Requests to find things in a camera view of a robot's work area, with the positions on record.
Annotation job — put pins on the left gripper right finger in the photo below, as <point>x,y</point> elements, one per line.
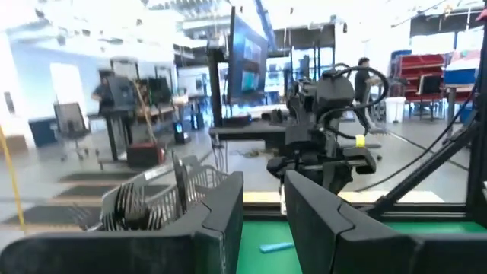
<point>361,255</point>

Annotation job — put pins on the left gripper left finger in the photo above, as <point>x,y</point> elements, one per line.
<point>114,255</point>

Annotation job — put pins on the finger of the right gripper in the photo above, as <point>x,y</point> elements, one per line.
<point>336,184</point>

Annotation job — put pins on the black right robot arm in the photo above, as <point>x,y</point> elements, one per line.
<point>335,91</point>

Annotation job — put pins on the black desk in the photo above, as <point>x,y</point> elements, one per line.
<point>247,131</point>

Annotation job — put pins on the person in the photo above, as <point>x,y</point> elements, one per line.
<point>102,95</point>
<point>361,81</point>

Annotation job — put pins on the white waste bin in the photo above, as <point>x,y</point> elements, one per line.
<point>395,110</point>

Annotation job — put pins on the large black monitor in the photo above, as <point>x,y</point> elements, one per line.
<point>247,64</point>

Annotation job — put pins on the green table mat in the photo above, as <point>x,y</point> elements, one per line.
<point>266,262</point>

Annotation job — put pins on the black shelving rack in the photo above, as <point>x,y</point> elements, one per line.
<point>304,38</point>

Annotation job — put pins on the red and black toolbox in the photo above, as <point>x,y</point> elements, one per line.
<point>144,156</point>

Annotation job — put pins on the red storage bin rack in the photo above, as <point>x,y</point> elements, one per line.
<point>418,62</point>

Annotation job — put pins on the wooden broom stick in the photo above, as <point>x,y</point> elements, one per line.
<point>146,118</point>

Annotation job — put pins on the gray office chair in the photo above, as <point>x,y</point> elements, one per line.
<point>70,118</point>

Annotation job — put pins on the blue storage box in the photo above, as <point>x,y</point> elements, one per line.
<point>460,76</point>

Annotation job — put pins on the black aluminium table frame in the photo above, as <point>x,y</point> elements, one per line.
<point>418,213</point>

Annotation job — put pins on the black monitor post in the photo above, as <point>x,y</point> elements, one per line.
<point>215,91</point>

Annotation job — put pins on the black pedestal workstation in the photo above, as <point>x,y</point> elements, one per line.
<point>121,91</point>

